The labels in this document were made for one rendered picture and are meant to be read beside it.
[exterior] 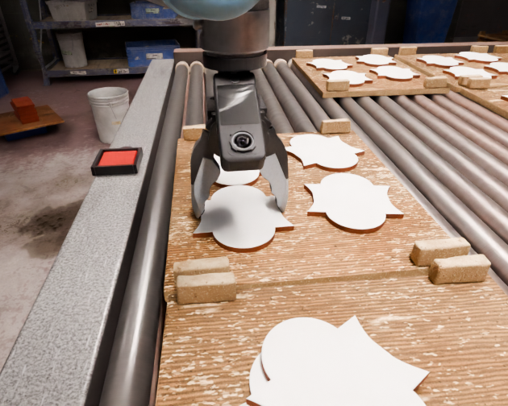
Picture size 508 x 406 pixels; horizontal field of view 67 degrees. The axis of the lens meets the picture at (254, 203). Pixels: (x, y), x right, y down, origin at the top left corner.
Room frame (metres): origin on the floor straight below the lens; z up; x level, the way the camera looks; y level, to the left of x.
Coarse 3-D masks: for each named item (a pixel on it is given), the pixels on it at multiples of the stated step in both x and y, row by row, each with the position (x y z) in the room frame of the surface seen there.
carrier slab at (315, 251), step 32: (288, 160) 0.60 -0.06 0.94; (192, 224) 0.41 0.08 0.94; (320, 224) 0.41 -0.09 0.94; (384, 224) 0.41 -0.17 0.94; (416, 224) 0.41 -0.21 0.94; (192, 256) 0.35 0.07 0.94; (224, 256) 0.35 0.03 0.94; (256, 256) 0.35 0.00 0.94; (288, 256) 0.35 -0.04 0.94; (320, 256) 0.35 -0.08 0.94; (352, 256) 0.35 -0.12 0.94; (384, 256) 0.35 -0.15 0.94
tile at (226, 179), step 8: (216, 160) 0.58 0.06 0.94; (224, 176) 0.53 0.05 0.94; (232, 176) 0.53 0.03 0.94; (240, 176) 0.53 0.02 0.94; (248, 176) 0.53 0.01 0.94; (256, 176) 0.53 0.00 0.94; (216, 184) 0.51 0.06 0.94; (224, 184) 0.50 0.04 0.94; (232, 184) 0.50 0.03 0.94; (240, 184) 0.50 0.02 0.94; (248, 184) 0.51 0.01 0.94
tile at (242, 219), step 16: (224, 192) 0.48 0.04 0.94; (240, 192) 0.48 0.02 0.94; (256, 192) 0.48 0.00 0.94; (208, 208) 0.44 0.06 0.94; (224, 208) 0.44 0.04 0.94; (240, 208) 0.44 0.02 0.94; (256, 208) 0.44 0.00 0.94; (272, 208) 0.44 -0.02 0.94; (208, 224) 0.40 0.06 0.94; (224, 224) 0.40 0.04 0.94; (240, 224) 0.40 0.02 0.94; (256, 224) 0.40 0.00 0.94; (272, 224) 0.40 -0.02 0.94; (288, 224) 0.40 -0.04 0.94; (224, 240) 0.37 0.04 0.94; (240, 240) 0.37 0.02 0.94; (256, 240) 0.37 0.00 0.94; (272, 240) 0.37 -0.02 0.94
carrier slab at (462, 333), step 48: (288, 288) 0.30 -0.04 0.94; (336, 288) 0.30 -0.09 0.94; (384, 288) 0.30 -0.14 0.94; (432, 288) 0.30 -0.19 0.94; (480, 288) 0.30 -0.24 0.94; (192, 336) 0.23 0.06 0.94; (240, 336) 0.23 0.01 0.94; (384, 336) 0.23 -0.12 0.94; (432, 336) 0.23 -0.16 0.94; (480, 336) 0.23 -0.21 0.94; (192, 384) 0.19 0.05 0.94; (240, 384) 0.19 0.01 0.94; (432, 384) 0.19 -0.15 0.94; (480, 384) 0.19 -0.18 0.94
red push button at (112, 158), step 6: (102, 156) 0.63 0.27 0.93; (108, 156) 0.63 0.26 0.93; (114, 156) 0.63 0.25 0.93; (120, 156) 0.63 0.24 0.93; (126, 156) 0.63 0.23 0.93; (132, 156) 0.63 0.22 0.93; (102, 162) 0.61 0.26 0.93; (108, 162) 0.61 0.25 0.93; (114, 162) 0.61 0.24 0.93; (120, 162) 0.61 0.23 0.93; (126, 162) 0.61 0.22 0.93; (132, 162) 0.61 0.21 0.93
